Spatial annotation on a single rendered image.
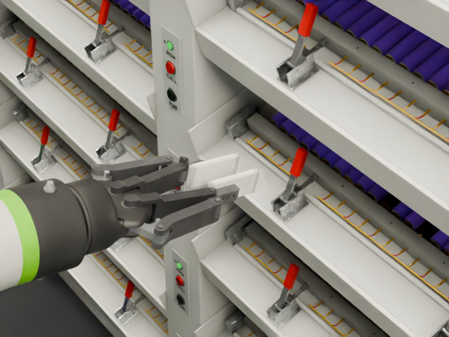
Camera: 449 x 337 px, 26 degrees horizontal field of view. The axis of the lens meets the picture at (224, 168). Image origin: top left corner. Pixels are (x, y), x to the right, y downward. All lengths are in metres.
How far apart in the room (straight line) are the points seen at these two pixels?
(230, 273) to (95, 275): 0.60
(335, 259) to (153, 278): 0.58
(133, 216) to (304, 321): 0.43
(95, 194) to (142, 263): 0.75
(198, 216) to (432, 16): 0.32
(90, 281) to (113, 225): 1.00
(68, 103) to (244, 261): 0.49
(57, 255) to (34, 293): 1.24
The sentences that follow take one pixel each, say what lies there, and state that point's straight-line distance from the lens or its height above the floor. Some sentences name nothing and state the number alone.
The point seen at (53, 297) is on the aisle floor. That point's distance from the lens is 2.16.
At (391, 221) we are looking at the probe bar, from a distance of 1.16.
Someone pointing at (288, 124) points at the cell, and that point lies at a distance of 1.28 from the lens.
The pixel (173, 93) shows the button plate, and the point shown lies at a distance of 1.28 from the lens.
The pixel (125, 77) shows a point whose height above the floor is 0.76.
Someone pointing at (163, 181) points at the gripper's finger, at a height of 0.89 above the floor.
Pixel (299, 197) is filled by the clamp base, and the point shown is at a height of 0.78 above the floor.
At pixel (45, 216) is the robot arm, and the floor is 0.96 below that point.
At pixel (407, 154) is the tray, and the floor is 0.96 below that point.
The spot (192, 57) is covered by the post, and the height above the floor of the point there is 0.91.
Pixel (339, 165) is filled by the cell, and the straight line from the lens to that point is 1.22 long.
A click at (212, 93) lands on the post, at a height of 0.84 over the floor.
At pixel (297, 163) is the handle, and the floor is 0.83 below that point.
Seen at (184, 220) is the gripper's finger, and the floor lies 0.90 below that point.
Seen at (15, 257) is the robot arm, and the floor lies 0.95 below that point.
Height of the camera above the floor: 1.59
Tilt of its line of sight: 41 degrees down
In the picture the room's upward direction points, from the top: straight up
